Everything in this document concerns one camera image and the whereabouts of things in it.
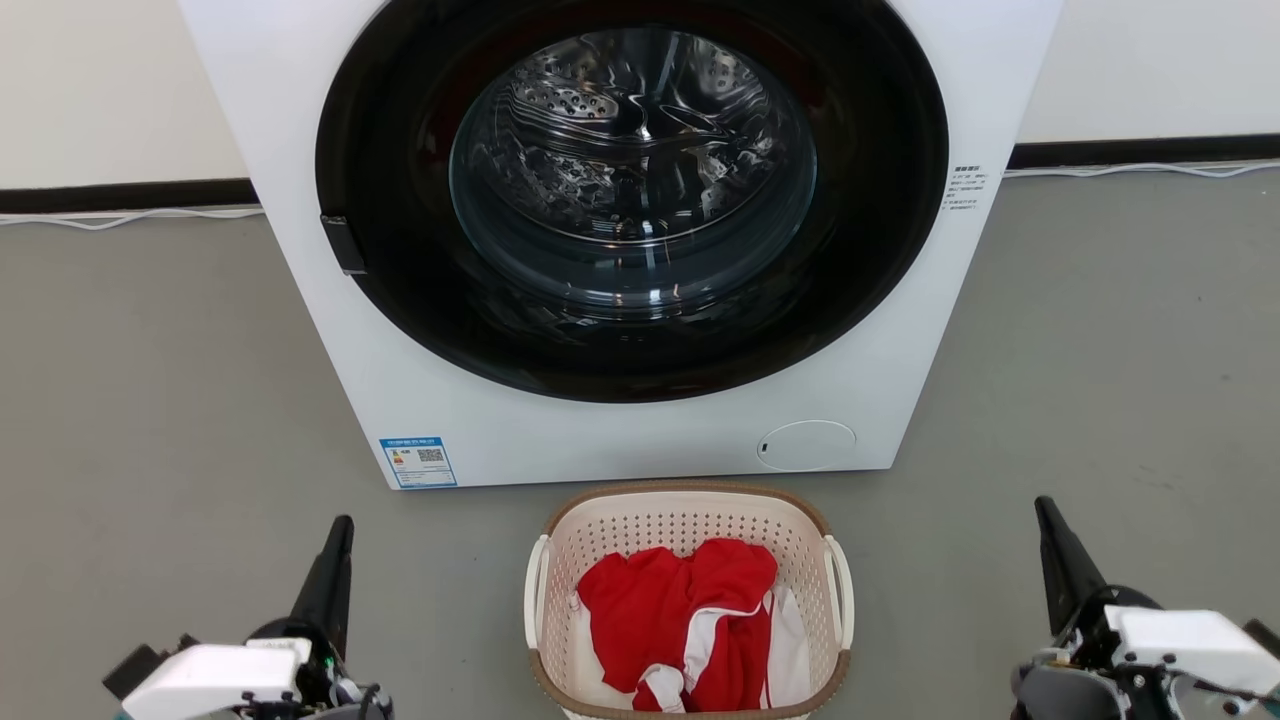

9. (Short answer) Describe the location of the white front-load washing machine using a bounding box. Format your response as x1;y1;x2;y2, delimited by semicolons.
178;0;1063;491

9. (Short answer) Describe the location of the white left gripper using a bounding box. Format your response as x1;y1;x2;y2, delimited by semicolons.
122;515;356;720

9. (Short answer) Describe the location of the red garment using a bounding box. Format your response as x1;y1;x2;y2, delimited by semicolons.
577;538;779;713

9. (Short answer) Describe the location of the black door handle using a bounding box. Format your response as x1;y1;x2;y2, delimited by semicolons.
320;214;367;276

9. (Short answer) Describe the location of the white floor cable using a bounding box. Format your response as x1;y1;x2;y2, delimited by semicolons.
1003;160;1280;180
0;205;266;232

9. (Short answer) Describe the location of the cream perforated laundry basket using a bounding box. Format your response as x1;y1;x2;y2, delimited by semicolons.
523;480;857;720

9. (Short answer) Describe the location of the white garment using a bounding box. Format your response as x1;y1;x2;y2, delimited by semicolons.
570;585;813;713

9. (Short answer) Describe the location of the blue energy label sticker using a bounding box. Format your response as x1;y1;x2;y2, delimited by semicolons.
379;436;459;490

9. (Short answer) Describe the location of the round white filter cover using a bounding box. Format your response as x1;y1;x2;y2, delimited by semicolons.
757;420;858;473

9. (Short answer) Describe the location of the small text sticker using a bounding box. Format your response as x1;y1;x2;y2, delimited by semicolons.
943;165;991;213

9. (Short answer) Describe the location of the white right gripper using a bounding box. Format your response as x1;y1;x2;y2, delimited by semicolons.
1035;497;1280;696

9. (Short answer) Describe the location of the steel washer drum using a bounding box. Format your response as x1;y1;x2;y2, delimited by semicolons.
450;28;818;311

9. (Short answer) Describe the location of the black round washer door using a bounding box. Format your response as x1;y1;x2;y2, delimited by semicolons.
315;0;949;404

